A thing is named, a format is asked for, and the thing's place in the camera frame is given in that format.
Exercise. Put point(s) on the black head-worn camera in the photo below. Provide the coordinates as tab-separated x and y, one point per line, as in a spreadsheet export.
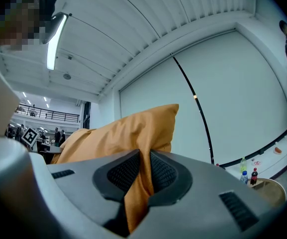
55	27

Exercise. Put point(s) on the white curved ledge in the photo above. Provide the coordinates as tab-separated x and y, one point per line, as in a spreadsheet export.
270	155

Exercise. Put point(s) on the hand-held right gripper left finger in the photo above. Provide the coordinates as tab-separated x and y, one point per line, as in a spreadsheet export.
83	183

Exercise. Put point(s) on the green drink bottle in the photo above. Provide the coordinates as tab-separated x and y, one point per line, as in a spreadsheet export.
243	165

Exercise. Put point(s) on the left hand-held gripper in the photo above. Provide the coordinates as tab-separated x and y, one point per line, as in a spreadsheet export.
30	137

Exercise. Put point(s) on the small orange object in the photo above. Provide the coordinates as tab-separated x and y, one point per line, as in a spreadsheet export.
277	150

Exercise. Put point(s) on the dark cola bottle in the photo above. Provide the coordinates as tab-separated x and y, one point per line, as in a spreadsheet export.
254	177

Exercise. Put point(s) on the long ceiling tube light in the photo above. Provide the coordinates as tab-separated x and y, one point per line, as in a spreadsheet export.
51	56

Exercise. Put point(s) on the round ceiling smoke detector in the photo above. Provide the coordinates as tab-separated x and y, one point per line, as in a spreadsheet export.
66	76

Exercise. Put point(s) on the blue label drink bottle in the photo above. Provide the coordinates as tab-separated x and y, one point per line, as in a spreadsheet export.
244	177

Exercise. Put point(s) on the orange pillow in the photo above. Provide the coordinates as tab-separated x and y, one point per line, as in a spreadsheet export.
133	138

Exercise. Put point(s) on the black balcony railing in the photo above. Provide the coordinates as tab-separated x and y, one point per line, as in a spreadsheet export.
48	114

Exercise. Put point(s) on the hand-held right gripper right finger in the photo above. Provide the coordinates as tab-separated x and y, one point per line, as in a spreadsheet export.
208	195

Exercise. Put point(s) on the person's head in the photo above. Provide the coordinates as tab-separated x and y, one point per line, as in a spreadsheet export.
21	16

